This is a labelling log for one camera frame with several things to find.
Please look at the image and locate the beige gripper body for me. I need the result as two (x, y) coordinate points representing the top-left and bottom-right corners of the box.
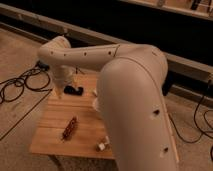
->
(52, 66), (76, 99)

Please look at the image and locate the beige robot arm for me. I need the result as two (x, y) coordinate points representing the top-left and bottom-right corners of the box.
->
(38, 36), (179, 171)

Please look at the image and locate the small black object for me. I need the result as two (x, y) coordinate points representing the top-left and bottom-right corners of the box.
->
(64, 86), (84, 96)

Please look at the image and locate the black power adapter box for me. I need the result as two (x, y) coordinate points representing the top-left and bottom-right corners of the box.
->
(35, 60), (50, 71)

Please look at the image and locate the wooden table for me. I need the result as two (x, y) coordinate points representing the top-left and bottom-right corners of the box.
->
(30, 74), (114, 169)

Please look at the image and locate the black cable on right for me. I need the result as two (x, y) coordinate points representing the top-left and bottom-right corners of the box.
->
(168, 74), (213, 164)

